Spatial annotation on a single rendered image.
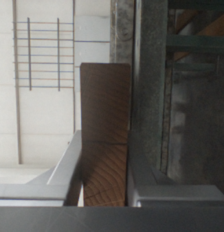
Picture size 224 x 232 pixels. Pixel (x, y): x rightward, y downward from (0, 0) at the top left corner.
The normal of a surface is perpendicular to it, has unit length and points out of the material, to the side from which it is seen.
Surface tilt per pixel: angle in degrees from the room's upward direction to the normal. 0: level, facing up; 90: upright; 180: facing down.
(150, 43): 90
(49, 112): 89
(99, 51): 90
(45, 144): 89
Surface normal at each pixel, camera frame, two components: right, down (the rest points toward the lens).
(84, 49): 0.02, 0.11
